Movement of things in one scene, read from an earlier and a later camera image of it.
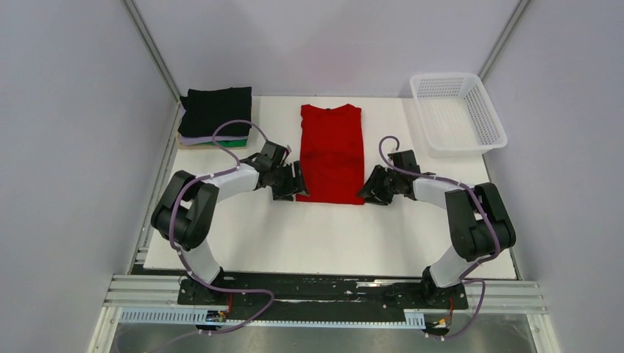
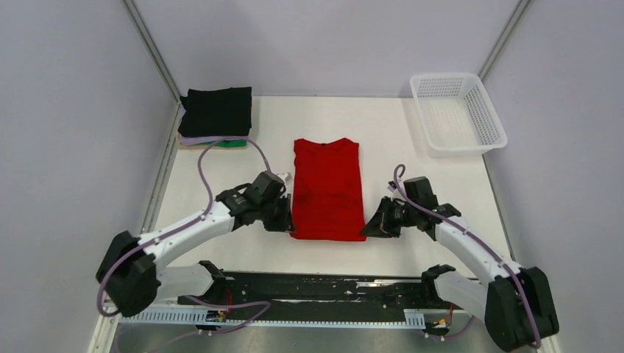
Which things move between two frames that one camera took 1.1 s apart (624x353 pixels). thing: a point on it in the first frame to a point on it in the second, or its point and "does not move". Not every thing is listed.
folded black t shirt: [207, 109] does not move
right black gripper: [371, 190] to [380, 224]
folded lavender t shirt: [185, 140] does not move
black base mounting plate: [297, 297] does not move
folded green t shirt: [243, 143] does not move
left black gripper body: [282, 182] to [274, 213]
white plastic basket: [457, 115] does not move
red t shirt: [332, 154] to [327, 200]
